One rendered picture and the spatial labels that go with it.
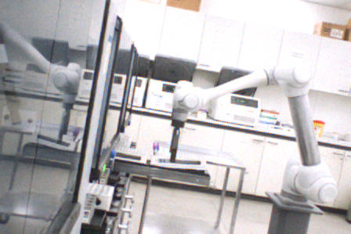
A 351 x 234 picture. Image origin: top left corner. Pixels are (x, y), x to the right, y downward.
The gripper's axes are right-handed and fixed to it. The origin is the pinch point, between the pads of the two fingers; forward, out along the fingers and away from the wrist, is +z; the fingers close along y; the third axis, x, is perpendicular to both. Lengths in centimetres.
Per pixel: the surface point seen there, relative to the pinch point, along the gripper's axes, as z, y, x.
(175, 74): -51, 270, -12
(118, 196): 5, -61, 23
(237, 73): -65, 251, -87
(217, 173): 59, 229, -81
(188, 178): 9.0, -6.7, -10.0
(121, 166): 8.1, -6.7, 26.0
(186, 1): -145, 262, -8
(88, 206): -1, -91, 29
